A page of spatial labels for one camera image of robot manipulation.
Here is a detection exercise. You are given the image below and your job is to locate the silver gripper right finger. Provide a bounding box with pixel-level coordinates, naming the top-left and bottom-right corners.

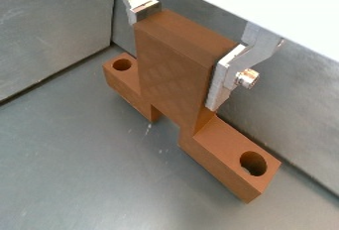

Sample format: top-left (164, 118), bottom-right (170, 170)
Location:
top-left (206, 22), bottom-right (285, 111)

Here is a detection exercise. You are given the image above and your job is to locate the brown T-shaped block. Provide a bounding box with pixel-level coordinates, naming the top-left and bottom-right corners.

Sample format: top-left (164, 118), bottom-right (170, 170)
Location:
top-left (103, 10), bottom-right (281, 202)

